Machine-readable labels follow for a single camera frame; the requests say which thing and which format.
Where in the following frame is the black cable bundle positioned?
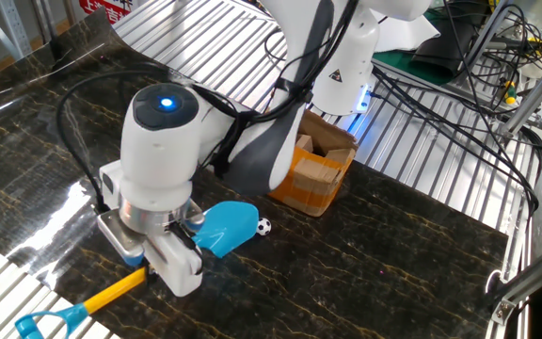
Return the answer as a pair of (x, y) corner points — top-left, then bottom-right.
(369, 0), (542, 216)

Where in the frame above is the red printed sign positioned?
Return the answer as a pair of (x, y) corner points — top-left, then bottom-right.
(78, 0), (134, 24)

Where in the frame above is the blue yellow toy shovel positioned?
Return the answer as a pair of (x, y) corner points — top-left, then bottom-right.
(14, 201), (261, 339)

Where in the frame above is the green cutting mat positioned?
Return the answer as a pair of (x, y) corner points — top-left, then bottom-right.
(372, 8), (460, 87)

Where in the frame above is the yellow green screwdriver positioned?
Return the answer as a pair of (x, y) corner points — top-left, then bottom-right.
(500, 78), (518, 105)

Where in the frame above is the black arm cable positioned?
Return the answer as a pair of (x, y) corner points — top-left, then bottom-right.
(56, 0), (361, 213)

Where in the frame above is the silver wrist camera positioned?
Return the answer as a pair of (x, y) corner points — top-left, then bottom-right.
(96, 210), (146, 268)

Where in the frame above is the grey metal shelf frame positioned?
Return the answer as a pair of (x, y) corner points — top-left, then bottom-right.
(0, 0), (35, 60)

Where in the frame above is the white sheet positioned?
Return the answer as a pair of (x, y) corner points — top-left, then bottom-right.
(374, 13), (441, 53)

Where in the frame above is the cardboard box with orange tape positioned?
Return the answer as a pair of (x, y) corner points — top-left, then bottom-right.
(268, 110), (359, 218)

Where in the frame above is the black marble pattern mat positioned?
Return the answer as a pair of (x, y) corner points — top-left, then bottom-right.
(0, 8), (510, 339)

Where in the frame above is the aluminium profile with bracket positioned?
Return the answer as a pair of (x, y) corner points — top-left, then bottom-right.
(489, 239), (542, 326)

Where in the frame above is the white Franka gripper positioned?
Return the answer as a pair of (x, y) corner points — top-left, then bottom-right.
(99, 159), (205, 298)

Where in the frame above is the thin aluminium post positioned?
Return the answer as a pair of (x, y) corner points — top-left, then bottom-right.
(463, 0), (517, 67)

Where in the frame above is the black bag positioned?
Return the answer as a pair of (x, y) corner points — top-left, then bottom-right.
(414, 18), (486, 79)

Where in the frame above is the slanted aluminium profile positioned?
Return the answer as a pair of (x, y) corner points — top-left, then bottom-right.
(503, 49), (542, 136)

